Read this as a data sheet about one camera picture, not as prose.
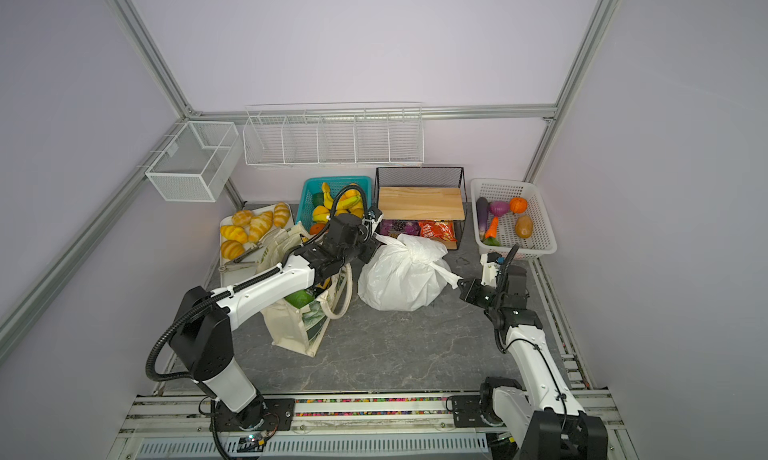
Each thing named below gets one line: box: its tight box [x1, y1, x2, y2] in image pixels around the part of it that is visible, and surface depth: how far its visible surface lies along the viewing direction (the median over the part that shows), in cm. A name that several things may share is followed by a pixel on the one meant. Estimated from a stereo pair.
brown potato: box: [515, 215, 533, 239], surface depth 110 cm
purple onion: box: [489, 200, 510, 217], surface depth 114 cm
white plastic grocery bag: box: [357, 233, 463, 312], surface depth 86 cm
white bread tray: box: [220, 206, 295, 288], surface depth 103 cm
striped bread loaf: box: [248, 211, 273, 244], surface depth 111 cm
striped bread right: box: [273, 201, 291, 229], surface depth 117 cm
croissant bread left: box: [219, 225, 247, 244], surface depth 111 cm
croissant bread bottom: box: [220, 240, 245, 260], surface depth 105 cm
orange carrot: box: [486, 216, 499, 239], surface depth 109 cm
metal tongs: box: [218, 242, 262, 272], surface depth 103 cm
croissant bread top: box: [232, 210, 253, 226], surface depth 114 cm
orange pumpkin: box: [509, 197, 529, 214], surface depth 115 cm
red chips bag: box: [418, 220, 457, 242], surface depth 107 cm
